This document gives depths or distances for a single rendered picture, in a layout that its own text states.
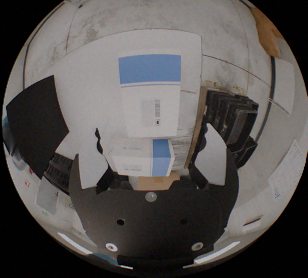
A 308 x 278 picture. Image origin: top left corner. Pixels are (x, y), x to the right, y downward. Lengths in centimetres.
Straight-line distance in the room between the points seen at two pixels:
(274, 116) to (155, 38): 256
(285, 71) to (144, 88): 252
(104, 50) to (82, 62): 9
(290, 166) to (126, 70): 273
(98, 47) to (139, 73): 19
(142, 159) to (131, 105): 17
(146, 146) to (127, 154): 7
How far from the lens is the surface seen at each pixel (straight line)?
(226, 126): 76
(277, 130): 260
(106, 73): 32
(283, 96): 245
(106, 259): 27
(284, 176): 273
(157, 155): 32
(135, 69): 20
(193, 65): 31
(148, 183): 54
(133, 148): 34
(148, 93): 21
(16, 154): 56
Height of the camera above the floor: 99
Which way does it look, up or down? 58 degrees down
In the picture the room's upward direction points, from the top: 175 degrees clockwise
